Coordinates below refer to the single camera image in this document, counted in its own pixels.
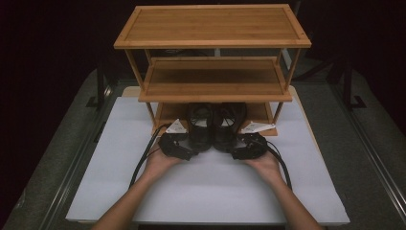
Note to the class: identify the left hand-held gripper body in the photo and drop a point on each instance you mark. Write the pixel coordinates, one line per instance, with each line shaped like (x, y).
(172, 143)

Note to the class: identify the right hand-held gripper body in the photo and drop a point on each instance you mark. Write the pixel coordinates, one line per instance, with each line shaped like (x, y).
(252, 145)

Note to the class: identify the black leather shoe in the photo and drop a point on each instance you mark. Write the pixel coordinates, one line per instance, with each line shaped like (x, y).
(200, 127)
(228, 127)

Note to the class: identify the wooden three-tier shoe rack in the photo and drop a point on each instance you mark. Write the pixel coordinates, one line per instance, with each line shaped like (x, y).
(210, 27)

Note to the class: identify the person's left hand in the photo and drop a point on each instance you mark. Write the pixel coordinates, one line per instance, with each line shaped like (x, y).
(159, 164)

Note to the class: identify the person's right hand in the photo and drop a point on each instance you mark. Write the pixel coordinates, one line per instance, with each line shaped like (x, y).
(265, 166)

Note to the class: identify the white table sheet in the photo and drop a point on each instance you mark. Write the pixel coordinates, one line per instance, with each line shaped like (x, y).
(207, 191)

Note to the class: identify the black metal stand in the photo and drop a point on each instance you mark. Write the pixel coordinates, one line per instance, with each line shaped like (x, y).
(349, 89)
(99, 86)

